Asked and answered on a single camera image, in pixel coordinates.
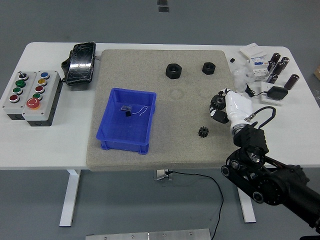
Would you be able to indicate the dark cylindrical capacitor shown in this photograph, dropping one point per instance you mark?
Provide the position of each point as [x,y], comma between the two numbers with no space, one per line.
[271,66]
[276,58]
[285,60]
[272,78]
[279,68]
[292,82]

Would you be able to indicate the black power adapter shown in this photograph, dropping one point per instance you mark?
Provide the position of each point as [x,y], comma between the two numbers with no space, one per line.
[277,93]

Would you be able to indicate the silver under-table socket bracket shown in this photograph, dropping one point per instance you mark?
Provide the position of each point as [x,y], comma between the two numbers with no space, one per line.
[160,175]

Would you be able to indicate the grey emergency-stop control box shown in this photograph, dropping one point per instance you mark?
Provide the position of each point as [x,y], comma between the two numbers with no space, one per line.
[50,77]

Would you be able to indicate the small black gear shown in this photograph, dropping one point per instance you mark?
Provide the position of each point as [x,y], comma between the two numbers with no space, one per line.
[203,132]

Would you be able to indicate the large black hex nut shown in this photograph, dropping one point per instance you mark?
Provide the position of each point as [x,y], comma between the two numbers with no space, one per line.
[170,74]

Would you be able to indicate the white circuit breaker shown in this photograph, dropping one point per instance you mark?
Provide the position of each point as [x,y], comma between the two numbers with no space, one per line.
[259,72]

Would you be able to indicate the crumpled clear plastic bag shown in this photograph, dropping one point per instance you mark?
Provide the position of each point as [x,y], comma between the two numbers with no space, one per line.
[240,78]

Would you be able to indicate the black wrapped device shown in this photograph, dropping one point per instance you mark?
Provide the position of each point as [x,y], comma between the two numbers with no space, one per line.
[81,62]

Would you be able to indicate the small black hex nut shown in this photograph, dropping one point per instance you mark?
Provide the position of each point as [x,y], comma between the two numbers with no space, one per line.
[205,70]

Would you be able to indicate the white switch plate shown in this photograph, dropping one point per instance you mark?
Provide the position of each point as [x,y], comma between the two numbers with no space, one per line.
[252,50]

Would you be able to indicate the blue plastic box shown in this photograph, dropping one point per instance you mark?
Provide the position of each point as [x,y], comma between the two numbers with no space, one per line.
[125,130]

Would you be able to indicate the grey metal plate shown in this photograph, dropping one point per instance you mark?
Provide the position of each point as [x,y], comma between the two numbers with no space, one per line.
[148,235]

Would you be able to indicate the white square plate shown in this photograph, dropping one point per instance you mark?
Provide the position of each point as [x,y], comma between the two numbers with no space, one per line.
[270,102]

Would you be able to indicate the grey four-button control box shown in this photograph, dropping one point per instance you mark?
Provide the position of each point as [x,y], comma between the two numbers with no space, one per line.
[10,107]

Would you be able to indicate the grey-brown foam mat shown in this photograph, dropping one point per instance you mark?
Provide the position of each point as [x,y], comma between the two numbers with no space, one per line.
[175,125]

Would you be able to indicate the small black cube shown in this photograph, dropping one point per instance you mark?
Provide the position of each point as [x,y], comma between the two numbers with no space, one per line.
[232,60]
[127,114]

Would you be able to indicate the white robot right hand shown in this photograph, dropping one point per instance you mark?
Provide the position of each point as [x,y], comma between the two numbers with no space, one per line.
[238,107]

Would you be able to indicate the small clear plastic bag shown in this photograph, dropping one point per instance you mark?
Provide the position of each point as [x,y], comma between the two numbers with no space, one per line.
[126,108]

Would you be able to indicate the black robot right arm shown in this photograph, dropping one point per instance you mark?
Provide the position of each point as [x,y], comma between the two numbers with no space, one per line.
[275,185]

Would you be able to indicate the brown cardboard box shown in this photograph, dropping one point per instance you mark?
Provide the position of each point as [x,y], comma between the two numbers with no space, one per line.
[317,72]

